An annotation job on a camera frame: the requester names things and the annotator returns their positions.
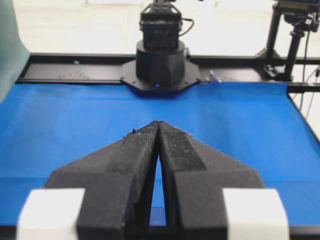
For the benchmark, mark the black aluminium frame rail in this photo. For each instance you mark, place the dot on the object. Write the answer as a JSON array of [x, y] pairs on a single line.
[[106, 68]]

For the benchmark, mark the black camera stand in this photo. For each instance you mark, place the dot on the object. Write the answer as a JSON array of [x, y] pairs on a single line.
[[278, 59]]

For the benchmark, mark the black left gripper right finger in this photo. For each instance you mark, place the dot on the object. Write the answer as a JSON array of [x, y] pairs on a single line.
[[194, 175]]

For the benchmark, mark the green backdrop curtain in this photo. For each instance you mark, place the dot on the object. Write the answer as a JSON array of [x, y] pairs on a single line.
[[13, 53]]

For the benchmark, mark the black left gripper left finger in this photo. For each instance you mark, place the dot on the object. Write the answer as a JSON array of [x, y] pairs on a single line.
[[118, 180]]

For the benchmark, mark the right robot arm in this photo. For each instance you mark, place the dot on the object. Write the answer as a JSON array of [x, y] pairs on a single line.
[[161, 63]]

